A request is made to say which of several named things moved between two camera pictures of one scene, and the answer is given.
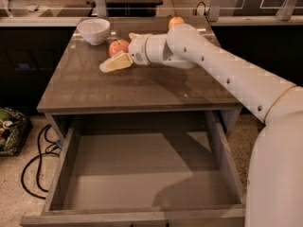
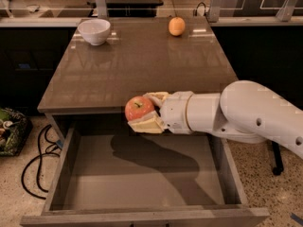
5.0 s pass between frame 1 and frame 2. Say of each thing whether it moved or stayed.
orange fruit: stayed
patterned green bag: stayed
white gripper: moved
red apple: moved
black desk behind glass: stayed
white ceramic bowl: stayed
